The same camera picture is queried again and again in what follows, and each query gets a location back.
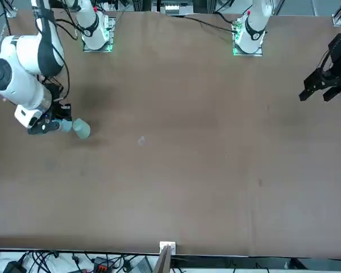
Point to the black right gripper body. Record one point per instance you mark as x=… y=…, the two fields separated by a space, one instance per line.
x=63 y=111

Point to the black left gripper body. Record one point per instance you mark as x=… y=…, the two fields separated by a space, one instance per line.
x=336 y=71

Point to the light blue plastic cup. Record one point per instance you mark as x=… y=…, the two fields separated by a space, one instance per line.
x=65 y=125

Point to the pale green plastic cup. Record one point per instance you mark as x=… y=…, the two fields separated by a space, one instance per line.
x=83 y=130

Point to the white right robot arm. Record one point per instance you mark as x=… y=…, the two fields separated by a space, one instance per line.
x=17 y=85

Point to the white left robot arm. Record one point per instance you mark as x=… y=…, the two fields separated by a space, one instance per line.
x=251 y=31

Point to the small clear tape scrap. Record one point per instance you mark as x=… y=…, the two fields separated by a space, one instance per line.
x=142 y=141

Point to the orange and black connector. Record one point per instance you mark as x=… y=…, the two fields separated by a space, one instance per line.
x=100 y=268

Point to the black flat power adapter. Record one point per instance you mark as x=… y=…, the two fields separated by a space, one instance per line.
x=13 y=268

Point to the black ribbed power adapter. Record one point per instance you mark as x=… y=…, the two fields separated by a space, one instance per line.
x=143 y=266

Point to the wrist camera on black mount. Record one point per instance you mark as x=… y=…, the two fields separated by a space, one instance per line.
x=42 y=128

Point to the aluminium corner bracket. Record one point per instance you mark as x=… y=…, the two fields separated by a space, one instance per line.
x=11 y=12
x=337 y=19

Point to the small white post bracket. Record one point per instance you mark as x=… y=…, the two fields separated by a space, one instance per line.
x=172 y=247

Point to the upright aluminium profile post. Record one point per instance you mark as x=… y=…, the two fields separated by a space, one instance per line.
x=163 y=261

